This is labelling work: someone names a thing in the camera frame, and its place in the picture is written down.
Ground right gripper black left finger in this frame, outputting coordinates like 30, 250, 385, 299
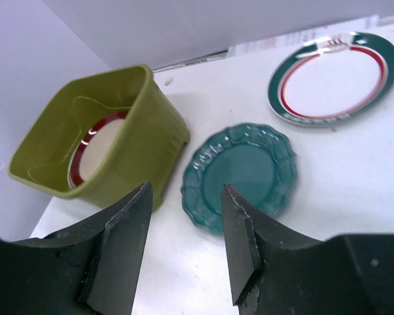
0, 182, 153, 314

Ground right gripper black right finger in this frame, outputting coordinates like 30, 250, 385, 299
221, 184, 394, 314

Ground teal scalloped plate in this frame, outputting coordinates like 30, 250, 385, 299
181, 123, 297, 235

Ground beige plate with red rim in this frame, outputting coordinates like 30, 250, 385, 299
68, 110, 128, 188

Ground green plastic bin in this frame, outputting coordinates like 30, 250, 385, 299
8, 64, 190, 208

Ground white plate with teal rim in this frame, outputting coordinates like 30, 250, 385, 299
267, 31, 394, 127

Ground papers at back edge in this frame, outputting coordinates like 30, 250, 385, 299
226, 15, 394, 57

